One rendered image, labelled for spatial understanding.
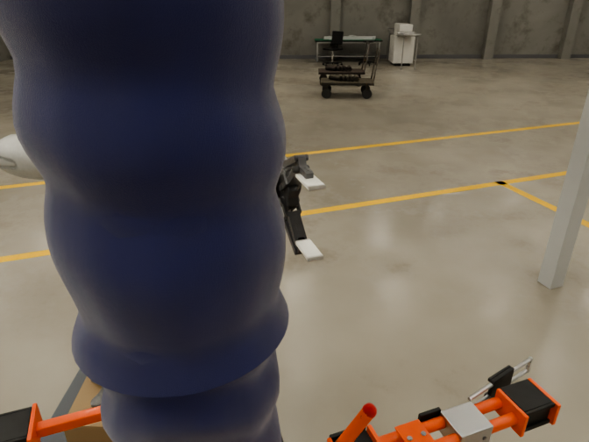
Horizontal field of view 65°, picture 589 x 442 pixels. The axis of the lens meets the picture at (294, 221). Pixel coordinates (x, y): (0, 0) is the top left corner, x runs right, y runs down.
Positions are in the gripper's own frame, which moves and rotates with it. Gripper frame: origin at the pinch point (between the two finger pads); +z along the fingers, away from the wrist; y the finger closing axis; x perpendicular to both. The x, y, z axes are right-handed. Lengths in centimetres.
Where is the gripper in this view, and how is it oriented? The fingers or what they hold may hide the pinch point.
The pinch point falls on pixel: (314, 222)
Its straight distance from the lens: 81.3
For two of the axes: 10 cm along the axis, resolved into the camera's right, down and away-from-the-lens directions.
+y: 0.0, 9.0, 4.4
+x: -9.4, 1.5, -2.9
